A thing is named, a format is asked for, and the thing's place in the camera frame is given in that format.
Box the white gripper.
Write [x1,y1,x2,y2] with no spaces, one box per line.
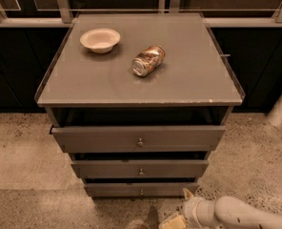
[158,188,204,229]

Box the grey bottom drawer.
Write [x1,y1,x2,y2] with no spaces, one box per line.
[85,182,198,198]

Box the grey drawer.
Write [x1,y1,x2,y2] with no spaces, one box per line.
[85,182,198,198]
[71,159,209,178]
[51,125,225,153]

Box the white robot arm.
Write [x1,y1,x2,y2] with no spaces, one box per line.
[158,188,282,229]

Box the grey middle drawer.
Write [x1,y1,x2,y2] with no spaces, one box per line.
[71,159,209,178]

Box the grey drawer cabinet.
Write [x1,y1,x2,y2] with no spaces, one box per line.
[35,14,245,186]

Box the grey top drawer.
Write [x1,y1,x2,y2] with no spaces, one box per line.
[51,125,225,153]

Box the crushed brown soda can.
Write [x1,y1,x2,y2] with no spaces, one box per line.
[132,45,166,77]

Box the white paper bowl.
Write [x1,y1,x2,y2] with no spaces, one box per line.
[80,29,121,53]

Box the metal railing frame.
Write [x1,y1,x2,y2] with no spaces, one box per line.
[0,0,282,24]

